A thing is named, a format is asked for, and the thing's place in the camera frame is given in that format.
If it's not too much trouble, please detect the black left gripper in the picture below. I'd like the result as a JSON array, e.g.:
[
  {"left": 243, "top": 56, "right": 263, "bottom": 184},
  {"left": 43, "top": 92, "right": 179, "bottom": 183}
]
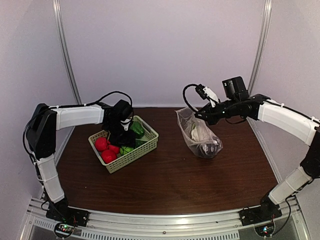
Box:
[{"left": 105, "top": 121, "right": 137, "bottom": 149}]

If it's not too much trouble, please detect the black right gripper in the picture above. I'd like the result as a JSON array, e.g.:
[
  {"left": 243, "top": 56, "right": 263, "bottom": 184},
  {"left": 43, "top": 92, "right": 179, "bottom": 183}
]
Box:
[{"left": 195, "top": 98, "right": 239, "bottom": 126}]

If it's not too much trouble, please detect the green toy cabbage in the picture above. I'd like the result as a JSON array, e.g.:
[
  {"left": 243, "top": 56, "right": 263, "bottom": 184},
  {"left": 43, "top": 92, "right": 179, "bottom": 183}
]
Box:
[{"left": 119, "top": 146, "right": 134, "bottom": 156}]

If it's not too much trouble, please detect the white toy cauliflower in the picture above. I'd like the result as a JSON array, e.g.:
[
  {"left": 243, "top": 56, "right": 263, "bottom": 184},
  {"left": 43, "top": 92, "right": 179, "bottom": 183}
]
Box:
[{"left": 190, "top": 120, "right": 212, "bottom": 143}]

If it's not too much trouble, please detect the clear zip top bag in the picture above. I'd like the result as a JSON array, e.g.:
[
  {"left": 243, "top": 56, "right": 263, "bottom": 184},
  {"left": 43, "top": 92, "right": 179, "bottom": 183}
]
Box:
[{"left": 175, "top": 107, "right": 223, "bottom": 159}]

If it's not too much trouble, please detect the purple toy eggplant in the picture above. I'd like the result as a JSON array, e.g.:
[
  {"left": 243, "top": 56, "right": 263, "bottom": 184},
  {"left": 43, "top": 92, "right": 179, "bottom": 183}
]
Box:
[{"left": 198, "top": 142, "right": 223, "bottom": 159}]

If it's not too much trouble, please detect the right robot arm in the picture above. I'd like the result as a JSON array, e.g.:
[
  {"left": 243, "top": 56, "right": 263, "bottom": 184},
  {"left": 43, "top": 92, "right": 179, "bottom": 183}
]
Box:
[{"left": 194, "top": 76, "right": 320, "bottom": 221}]

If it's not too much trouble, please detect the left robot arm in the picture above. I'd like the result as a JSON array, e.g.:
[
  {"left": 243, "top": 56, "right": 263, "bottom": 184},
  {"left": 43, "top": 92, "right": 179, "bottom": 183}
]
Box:
[{"left": 24, "top": 99, "right": 135, "bottom": 222}]

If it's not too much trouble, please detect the red toy tomato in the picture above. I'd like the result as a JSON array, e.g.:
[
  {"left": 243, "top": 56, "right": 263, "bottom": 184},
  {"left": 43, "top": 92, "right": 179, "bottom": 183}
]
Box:
[{"left": 108, "top": 144, "right": 120, "bottom": 155}]

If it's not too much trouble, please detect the red toy apple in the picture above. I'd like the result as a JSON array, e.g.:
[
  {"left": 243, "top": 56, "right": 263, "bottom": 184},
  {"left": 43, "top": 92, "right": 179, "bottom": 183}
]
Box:
[{"left": 94, "top": 137, "right": 110, "bottom": 152}]

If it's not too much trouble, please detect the green toy cucumber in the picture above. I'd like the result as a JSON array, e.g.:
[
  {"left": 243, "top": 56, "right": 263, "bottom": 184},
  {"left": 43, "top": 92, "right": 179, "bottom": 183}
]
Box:
[{"left": 135, "top": 139, "right": 148, "bottom": 148}]

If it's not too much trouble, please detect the green toy bell pepper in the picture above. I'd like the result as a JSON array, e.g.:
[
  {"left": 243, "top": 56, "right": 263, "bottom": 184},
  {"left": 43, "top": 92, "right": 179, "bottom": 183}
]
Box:
[{"left": 129, "top": 121, "right": 145, "bottom": 139}]

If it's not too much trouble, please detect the red toy strawberry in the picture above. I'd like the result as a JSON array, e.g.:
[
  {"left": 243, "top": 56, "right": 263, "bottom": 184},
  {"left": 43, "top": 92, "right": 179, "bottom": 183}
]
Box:
[{"left": 100, "top": 149, "right": 117, "bottom": 164}]

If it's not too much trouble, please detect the green plastic basket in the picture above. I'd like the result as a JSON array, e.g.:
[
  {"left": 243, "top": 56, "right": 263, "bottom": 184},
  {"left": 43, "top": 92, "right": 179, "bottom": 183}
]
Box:
[{"left": 88, "top": 115, "right": 159, "bottom": 174}]

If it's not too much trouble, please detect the left circuit board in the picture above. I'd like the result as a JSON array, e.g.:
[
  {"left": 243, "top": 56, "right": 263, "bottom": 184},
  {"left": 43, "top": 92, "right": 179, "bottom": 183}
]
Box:
[{"left": 53, "top": 222, "right": 75, "bottom": 239}]

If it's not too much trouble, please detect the circuit board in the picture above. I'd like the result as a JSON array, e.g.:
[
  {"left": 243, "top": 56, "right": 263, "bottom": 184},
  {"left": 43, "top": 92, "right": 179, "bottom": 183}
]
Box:
[
  {"left": 53, "top": 222, "right": 75, "bottom": 239},
  {"left": 254, "top": 223, "right": 275, "bottom": 237}
]

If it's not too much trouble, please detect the right circuit board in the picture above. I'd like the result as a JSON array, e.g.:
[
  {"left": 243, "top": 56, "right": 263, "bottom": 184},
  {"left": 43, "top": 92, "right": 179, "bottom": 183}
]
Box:
[{"left": 254, "top": 223, "right": 275, "bottom": 237}]

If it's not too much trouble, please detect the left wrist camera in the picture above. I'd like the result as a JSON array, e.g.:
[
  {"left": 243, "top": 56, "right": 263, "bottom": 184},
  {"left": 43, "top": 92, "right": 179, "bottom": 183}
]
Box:
[{"left": 120, "top": 117, "right": 133, "bottom": 131}]

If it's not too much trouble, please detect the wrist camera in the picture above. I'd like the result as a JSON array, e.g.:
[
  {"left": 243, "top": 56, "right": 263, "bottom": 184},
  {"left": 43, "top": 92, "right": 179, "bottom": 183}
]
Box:
[
  {"left": 195, "top": 84, "right": 220, "bottom": 108},
  {"left": 120, "top": 117, "right": 133, "bottom": 131}
]

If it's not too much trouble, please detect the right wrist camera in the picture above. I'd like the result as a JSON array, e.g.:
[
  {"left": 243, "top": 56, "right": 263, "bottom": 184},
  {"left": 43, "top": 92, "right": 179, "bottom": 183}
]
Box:
[{"left": 195, "top": 84, "right": 220, "bottom": 108}]

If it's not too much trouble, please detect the black right camera cable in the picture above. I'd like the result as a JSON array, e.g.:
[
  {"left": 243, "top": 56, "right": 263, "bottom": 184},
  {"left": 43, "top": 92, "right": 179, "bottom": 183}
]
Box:
[{"left": 182, "top": 83, "right": 248, "bottom": 125}]

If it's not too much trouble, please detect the black camera cable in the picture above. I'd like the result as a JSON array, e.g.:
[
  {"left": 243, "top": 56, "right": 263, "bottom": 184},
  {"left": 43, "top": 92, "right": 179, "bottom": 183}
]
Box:
[
  {"left": 182, "top": 83, "right": 248, "bottom": 125},
  {"left": 22, "top": 90, "right": 133, "bottom": 161}
]

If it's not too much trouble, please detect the black left camera cable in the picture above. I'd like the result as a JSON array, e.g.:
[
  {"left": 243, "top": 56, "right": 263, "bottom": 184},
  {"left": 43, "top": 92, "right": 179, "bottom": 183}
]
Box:
[{"left": 22, "top": 90, "right": 133, "bottom": 161}]

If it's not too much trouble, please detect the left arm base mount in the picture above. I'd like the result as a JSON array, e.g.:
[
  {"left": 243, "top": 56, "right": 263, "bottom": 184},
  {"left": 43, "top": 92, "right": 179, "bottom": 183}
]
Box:
[{"left": 45, "top": 205, "right": 89, "bottom": 227}]

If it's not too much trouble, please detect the aluminium front frame rail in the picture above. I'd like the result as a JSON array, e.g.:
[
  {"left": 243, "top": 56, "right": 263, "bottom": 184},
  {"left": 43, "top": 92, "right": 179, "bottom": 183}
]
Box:
[{"left": 24, "top": 197, "right": 305, "bottom": 240}]

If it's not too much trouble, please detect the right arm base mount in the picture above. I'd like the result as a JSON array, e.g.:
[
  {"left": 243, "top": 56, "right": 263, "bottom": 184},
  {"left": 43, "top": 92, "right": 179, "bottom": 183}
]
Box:
[{"left": 238, "top": 203, "right": 282, "bottom": 226}]

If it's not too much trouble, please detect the right aluminium corner post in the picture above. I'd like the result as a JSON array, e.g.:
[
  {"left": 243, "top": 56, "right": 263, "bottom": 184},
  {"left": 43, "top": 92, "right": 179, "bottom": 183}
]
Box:
[{"left": 248, "top": 0, "right": 273, "bottom": 94}]

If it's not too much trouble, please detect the aluminium corner post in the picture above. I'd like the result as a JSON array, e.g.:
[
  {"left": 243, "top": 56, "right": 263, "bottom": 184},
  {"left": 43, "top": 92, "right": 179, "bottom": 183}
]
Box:
[
  {"left": 52, "top": 0, "right": 82, "bottom": 104},
  {"left": 248, "top": 0, "right": 273, "bottom": 94}
]

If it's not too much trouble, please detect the left aluminium corner post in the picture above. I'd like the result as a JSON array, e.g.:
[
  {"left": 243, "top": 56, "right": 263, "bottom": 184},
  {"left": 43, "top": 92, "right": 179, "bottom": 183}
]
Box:
[{"left": 52, "top": 0, "right": 82, "bottom": 104}]

